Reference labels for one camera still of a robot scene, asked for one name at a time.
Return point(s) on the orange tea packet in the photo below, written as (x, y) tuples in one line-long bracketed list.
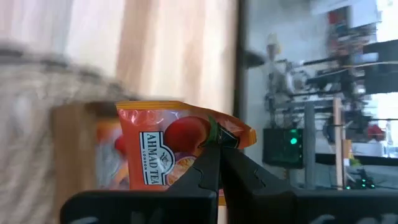
[(109, 161), (155, 124)]

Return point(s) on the black aluminium table frame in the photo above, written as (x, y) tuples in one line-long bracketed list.
[(242, 46)]

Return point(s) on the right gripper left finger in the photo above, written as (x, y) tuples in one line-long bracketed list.
[(140, 208)]

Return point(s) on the wooden three-compartment tea box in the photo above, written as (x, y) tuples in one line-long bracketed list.
[(73, 149)]

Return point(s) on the round woven placemat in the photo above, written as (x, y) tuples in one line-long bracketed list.
[(25, 124)]

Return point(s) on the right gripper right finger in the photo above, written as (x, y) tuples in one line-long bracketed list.
[(311, 208)]

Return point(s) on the black box with green light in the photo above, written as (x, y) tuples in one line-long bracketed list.
[(280, 152)]

